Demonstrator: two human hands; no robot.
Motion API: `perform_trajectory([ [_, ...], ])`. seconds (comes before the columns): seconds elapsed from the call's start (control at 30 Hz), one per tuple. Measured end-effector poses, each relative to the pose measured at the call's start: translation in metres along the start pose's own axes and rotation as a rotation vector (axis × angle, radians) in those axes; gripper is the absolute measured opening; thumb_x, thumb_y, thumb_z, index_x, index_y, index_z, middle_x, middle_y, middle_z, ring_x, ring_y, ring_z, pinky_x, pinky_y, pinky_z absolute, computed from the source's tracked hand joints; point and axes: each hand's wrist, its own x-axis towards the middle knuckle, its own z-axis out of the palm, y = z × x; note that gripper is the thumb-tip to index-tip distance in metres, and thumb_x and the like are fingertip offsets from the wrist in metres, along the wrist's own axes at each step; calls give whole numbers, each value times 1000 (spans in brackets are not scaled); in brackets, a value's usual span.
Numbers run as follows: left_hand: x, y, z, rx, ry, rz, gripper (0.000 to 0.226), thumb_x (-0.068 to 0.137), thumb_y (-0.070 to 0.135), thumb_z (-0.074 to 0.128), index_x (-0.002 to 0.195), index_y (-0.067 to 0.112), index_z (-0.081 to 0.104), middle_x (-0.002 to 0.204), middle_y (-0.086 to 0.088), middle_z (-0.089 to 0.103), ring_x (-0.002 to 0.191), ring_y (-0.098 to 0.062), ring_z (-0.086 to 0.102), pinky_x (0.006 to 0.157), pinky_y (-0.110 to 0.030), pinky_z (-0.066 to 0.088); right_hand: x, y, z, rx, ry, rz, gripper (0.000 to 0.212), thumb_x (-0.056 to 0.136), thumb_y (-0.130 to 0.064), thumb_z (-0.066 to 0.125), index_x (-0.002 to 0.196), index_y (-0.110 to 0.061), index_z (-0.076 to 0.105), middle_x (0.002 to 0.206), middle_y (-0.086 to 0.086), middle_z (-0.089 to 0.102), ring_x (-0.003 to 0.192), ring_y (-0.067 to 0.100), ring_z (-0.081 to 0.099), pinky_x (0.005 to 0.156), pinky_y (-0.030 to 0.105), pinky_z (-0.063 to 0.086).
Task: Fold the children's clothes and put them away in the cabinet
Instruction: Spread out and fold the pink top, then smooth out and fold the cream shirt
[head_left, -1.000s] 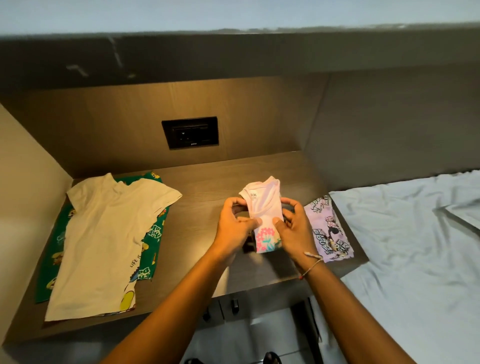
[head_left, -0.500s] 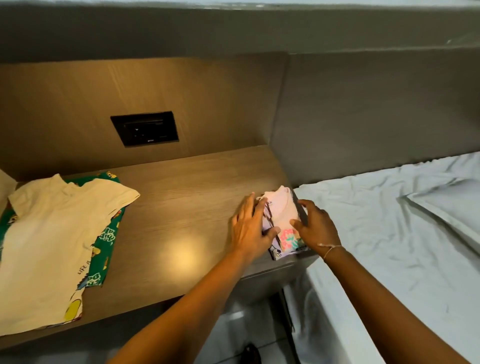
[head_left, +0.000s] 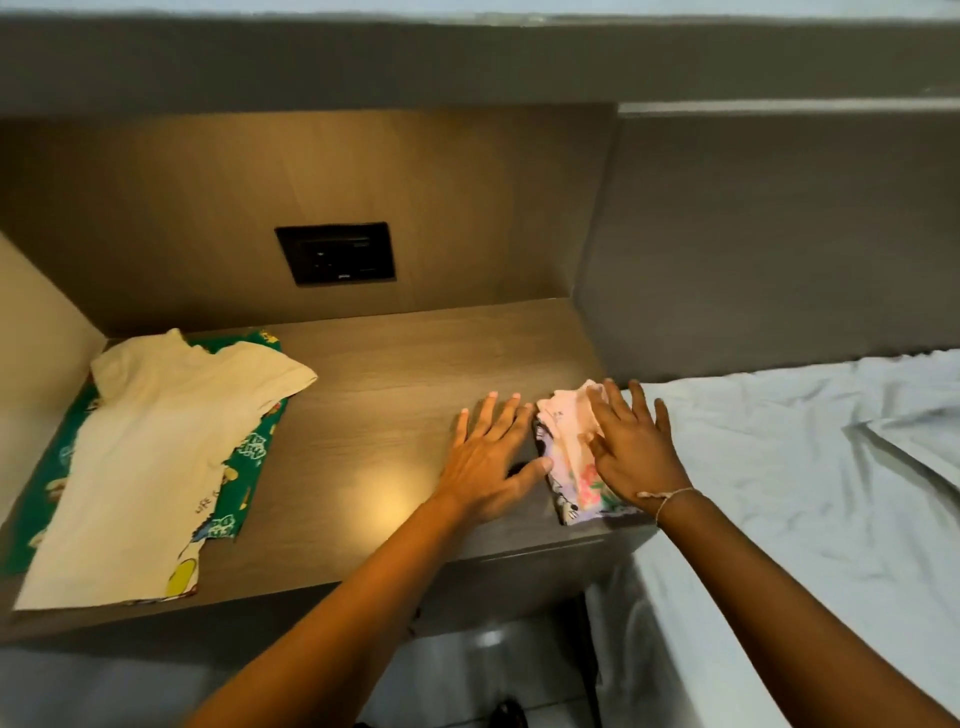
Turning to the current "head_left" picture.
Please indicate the person's right hand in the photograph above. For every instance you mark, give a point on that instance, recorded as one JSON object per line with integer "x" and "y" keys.
{"x": 637, "y": 461}

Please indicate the person's left hand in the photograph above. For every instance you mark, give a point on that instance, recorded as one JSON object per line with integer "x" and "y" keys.
{"x": 484, "y": 469}

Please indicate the person's left middle finger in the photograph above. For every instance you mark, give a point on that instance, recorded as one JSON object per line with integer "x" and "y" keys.
{"x": 508, "y": 418}

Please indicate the person's right middle finger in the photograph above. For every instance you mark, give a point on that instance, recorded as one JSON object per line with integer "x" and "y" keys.
{"x": 615, "y": 401}

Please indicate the person's left little finger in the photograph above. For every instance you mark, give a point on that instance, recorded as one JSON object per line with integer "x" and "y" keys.
{"x": 462, "y": 427}

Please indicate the person's left thumb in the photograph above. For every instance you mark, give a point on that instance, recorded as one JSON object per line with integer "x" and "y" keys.
{"x": 534, "y": 471}

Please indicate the person's right little finger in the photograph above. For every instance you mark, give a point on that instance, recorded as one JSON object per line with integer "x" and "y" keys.
{"x": 663, "y": 421}

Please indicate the person's right thumb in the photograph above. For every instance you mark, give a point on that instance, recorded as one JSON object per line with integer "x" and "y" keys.
{"x": 595, "y": 448}

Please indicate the pink printed garment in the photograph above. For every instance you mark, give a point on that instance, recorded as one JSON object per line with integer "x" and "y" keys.
{"x": 571, "y": 457}

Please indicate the person's right forearm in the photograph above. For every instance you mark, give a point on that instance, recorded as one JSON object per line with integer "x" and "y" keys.
{"x": 787, "y": 622}

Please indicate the person's left forearm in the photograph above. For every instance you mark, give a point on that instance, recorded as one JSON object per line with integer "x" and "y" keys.
{"x": 337, "y": 622}

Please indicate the wooden bedside table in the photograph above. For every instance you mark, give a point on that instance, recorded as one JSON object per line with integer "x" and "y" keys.
{"x": 375, "y": 420}

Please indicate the white bed sheet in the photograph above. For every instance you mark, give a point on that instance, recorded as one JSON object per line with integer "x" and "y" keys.
{"x": 810, "y": 510}

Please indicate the grey headboard panel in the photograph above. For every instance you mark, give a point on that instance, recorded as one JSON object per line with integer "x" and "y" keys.
{"x": 765, "y": 240}

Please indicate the green printed garment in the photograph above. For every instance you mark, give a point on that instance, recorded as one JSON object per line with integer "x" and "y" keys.
{"x": 247, "y": 465}

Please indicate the white pillow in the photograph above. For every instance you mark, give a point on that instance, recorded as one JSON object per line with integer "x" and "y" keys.
{"x": 919, "y": 435}

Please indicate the cream t-shirt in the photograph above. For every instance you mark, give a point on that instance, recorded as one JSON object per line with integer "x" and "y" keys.
{"x": 142, "y": 457}

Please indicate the black wall socket panel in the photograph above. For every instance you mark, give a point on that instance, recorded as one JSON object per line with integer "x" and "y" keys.
{"x": 335, "y": 253}

